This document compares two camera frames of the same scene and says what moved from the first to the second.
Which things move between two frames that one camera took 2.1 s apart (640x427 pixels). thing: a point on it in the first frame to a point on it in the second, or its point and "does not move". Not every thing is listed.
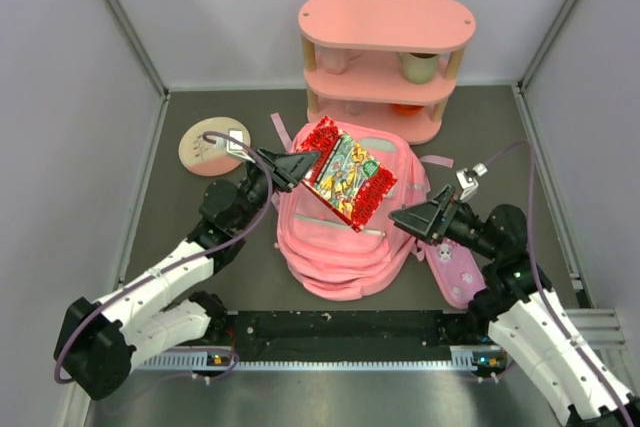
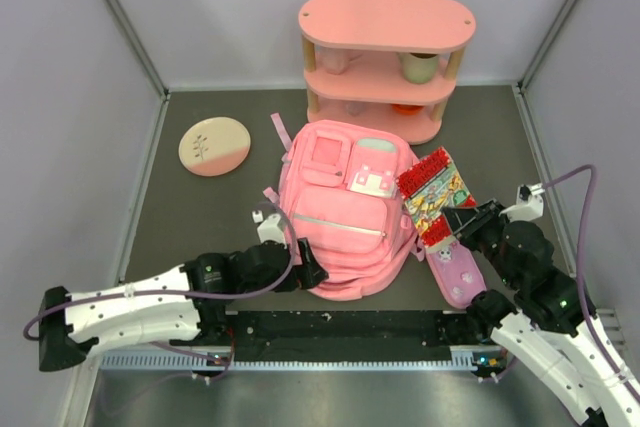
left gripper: [288, 168] to [308, 274]
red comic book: [343, 175] to [429, 187]
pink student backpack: [323, 250] does not move
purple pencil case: [456, 270] does not move
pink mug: [336, 60] does not move
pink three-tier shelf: [383, 60] does not move
